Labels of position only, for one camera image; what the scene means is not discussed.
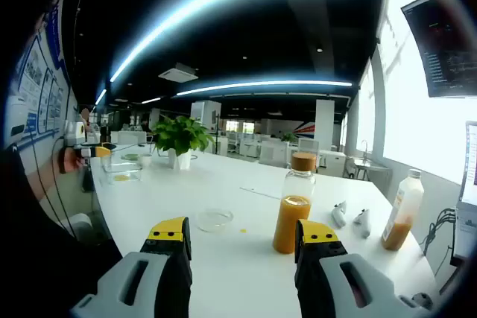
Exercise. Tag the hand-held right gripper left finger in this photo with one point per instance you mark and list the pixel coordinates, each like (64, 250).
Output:
(164, 258)

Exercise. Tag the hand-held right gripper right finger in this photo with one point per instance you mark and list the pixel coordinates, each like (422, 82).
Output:
(316, 258)

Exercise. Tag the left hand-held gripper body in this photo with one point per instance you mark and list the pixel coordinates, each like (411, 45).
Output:
(76, 132)

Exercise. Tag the glass bottle orange culture medium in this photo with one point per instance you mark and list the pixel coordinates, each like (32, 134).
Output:
(288, 217)

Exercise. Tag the clear glass Petri dish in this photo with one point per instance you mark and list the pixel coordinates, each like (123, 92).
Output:
(208, 228)

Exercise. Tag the clear Petri dish lid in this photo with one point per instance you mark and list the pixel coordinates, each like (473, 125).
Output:
(214, 216)

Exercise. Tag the wooden bottle cap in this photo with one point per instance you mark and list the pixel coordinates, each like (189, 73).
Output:
(303, 161)

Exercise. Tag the person's left hand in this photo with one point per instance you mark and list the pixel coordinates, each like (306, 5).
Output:
(69, 161)

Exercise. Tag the clear glass container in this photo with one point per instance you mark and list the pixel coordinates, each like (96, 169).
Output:
(108, 173)

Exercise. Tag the green plate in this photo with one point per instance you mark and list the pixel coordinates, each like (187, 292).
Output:
(130, 156)

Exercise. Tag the small white cup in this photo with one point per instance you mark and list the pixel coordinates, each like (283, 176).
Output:
(144, 160)

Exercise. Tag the white faceted plant pot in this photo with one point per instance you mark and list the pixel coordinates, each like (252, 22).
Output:
(180, 159)

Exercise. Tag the green leafy plant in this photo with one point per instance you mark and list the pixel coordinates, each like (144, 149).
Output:
(182, 135)

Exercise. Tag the white table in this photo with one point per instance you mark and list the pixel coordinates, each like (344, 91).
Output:
(231, 184)

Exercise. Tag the plastic orange juice bottle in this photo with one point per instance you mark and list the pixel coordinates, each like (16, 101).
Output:
(404, 202)

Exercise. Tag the metal sink counter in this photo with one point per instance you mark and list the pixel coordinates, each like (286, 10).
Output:
(369, 165)

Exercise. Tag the ceiling air conditioner unit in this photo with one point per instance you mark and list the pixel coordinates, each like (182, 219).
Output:
(179, 72)

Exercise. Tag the metal faucet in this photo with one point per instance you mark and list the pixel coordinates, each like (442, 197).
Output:
(367, 150)

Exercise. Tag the bright desk monitor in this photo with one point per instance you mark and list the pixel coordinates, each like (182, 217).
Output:
(470, 169)

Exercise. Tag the dark hanging monitor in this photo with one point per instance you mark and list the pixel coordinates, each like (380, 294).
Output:
(443, 53)

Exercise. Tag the blue white wall poster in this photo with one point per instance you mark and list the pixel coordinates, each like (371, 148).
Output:
(41, 91)

